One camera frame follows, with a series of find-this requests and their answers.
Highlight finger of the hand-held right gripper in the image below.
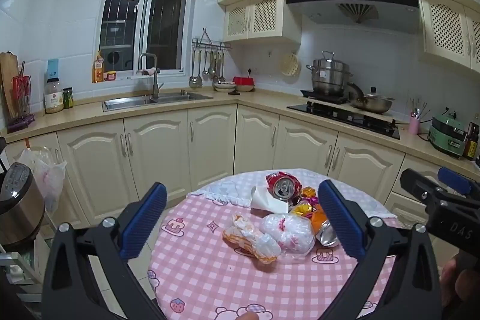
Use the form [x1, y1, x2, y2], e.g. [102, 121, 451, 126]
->
[437, 166, 480, 199]
[400, 169, 447, 202]

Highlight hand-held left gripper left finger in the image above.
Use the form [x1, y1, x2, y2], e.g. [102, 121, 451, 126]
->
[41, 182, 168, 320]

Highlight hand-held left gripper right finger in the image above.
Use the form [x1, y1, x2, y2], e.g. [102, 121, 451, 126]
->
[318, 179, 440, 320]

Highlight colourful candy wrappers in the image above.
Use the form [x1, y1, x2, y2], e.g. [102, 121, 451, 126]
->
[292, 202, 319, 219]

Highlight white plastic bag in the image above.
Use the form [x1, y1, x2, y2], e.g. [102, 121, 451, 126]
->
[259, 212, 316, 264]

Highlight crushed red drink can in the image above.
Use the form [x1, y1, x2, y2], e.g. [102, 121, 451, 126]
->
[265, 172, 302, 201]

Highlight white paper cup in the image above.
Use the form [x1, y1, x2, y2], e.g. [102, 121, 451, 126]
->
[250, 185, 289, 213]

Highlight orange white snack wrapper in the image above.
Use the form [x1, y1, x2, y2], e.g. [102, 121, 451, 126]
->
[222, 213, 282, 265]

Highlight person's right hand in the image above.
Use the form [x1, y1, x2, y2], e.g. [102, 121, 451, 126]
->
[439, 256, 480, 309]

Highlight dark sauce bottle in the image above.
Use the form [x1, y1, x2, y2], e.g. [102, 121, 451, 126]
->
[463, 123, 480, 160]

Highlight green electric cooker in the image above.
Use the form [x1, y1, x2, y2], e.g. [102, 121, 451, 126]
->
[427, 108, 471, 157]

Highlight cream base cabinets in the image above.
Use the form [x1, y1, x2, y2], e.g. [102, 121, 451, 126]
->
[4, 104, 480, 268]

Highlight bundle of chopsticks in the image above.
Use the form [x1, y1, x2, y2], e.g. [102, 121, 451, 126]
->
[408, 97, 432, 119]

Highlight pink checked tablecloth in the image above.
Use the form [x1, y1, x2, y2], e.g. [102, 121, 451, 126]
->
[147, 170, 398, 320]

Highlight white lace cloth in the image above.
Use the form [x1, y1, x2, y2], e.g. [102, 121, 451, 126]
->
[186, 170, 398, 219]

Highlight steel wok with lid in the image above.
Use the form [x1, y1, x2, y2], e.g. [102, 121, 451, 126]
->
[347, 82, 396, 114]

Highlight black gas hob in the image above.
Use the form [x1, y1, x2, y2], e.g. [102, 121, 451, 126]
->
[287, 89, 401, 140]

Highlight hanging clear plastic bag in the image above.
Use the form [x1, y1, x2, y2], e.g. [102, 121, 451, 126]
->
[17, 147, 67, 214]

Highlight steel kitchen sink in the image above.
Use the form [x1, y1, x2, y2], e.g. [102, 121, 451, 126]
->
[102, 91, 214, 112]

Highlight silver rice cooker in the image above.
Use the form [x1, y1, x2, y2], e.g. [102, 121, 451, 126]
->
[0, 162, 46, 253]

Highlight metal kitchen faucet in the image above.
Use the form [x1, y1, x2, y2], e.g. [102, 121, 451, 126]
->
[139, 53, 164, 99]

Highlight steel steamer pot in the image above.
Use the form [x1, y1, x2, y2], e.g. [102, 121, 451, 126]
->
[305, 51, 354, 96]

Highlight hanging steel ladle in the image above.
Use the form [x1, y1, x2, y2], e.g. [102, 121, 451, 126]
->
[189, 49, 199, 87]

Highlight large glass jar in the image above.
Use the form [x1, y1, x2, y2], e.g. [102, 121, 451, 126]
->
[44, 77, 64, 114]

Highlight yellow bottle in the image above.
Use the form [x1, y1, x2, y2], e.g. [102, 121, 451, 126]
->
[92, 50, 105, 83]

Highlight hanging steel skimmer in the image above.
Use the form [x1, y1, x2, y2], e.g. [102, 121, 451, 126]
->
[215, 50, 226, 82]

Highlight range hood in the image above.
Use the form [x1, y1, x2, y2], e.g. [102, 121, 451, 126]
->
[286, 0, 420, 24]

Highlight wooden cutting board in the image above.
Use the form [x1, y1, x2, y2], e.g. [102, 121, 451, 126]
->
[0, 52, 19, 120]

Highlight sliding window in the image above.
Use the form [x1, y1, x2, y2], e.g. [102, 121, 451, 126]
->
[98, 0, 194, 77]

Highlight cream wall colander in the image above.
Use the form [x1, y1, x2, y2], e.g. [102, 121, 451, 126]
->
[281, 52, 301, 78]

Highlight wall utensil rail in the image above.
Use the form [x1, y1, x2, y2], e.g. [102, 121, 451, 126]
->
[192, 28, 232, 51]

